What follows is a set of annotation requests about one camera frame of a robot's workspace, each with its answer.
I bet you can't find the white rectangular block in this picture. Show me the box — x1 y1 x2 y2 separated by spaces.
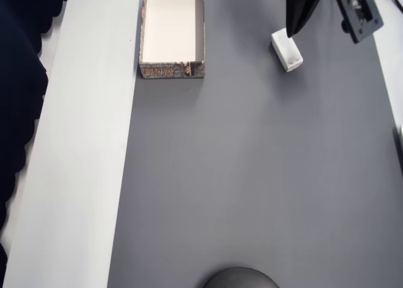
271 29 304 73

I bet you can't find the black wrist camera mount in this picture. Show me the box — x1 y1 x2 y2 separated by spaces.
327 0 385 45

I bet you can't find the dark blue curtain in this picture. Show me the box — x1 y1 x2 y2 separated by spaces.
0 0 78 270

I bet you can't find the black round object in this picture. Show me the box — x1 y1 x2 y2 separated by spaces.
201 267 281 288

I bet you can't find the printed cardboard box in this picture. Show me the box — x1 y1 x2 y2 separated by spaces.
138 0 208 80

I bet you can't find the grey rubber mat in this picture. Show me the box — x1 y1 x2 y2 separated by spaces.
106 0 403 288

